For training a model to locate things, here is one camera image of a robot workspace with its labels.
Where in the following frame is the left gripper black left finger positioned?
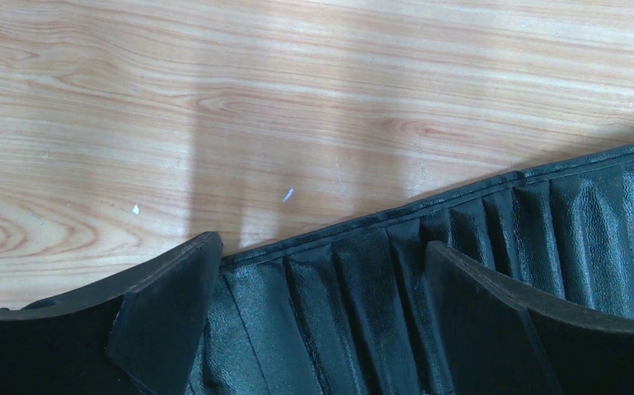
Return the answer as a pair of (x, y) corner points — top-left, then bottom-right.
(0, 232), (223, 394)

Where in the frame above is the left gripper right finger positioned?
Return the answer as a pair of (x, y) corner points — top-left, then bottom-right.
(425, 241), (634, 394)

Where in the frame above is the black makeup brush roll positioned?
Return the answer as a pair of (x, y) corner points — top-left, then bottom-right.
(186, 144), (634, 394)

